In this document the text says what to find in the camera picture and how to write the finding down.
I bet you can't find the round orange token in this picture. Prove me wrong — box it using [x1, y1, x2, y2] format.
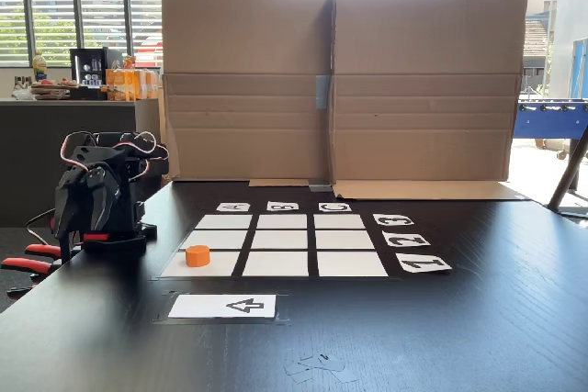
[185, 244, 211, 268]

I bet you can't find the white nine-square grid sheet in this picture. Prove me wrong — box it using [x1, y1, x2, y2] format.
[160, 212, 390, 279]

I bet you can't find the red black bar clamp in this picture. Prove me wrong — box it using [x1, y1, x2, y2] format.
[48, 215, 111, 265]

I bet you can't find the dark counter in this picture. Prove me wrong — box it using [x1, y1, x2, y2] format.
[0, 97, 162, 228]

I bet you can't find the orange carton pack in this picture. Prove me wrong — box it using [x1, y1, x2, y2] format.
[105, 68, 161, 102]

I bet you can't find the food tray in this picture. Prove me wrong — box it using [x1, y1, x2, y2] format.
[29, 78, 82, 100]

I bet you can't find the black glass-front cabinet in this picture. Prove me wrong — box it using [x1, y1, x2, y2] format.
[69, 47, 123, 89]

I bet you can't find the yellow bottle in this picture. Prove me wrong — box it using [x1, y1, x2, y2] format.
[31, 51, 49, 83]

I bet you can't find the white arrow paper sheet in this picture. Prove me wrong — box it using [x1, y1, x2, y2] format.
[167, 294, 277, 319]

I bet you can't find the brown cardboard panel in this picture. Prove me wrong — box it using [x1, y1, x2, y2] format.
[330, 0, 529, 202]
[160, 0, 335, 187]

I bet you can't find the grey tape strip on cardboard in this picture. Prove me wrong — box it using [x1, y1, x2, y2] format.
[314, 73, 332, 110]

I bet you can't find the paper sheet number 3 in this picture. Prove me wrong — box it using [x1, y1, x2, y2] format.
[372, 213, 411, 228]

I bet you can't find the paper sheet number 2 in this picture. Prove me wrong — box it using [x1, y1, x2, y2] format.
[381, 232, 432, 248]

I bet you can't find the paper sheet number 1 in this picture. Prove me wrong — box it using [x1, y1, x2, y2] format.
[394, 252, 453, 274]

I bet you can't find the blue foosball table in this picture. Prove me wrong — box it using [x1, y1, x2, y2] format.
[512, 97, 588, 159]

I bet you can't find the metal table leg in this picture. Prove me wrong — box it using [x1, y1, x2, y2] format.
[546, 125, 588, 221]

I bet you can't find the red white servo cable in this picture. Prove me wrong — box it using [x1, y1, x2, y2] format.
[60, 130, 169, 182]

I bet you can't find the black power cable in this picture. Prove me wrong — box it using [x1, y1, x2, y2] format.
[25, 207, 59, 246]

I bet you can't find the orange-handled spring clamp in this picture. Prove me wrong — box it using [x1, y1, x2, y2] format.
[0, 242, 63, 297]

